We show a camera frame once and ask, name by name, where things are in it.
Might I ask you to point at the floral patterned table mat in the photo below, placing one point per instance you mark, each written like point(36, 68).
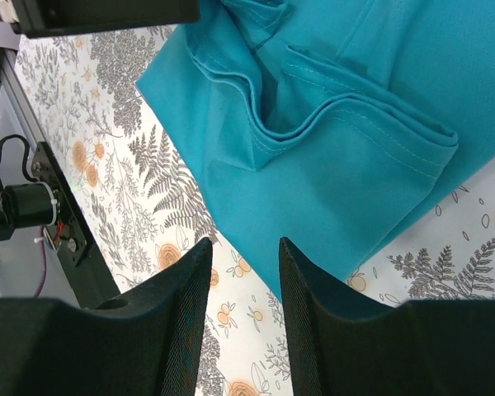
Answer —
point(145, 210)

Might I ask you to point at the teal t shirt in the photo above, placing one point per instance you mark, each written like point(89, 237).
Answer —
point(336, 124)

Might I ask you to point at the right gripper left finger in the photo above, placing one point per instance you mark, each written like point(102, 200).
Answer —
point(146, 341)

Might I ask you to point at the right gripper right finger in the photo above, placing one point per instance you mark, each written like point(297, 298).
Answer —
point(341, 342)

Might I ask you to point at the aluminium frame rail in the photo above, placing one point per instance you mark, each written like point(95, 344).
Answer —
point(16, 113)

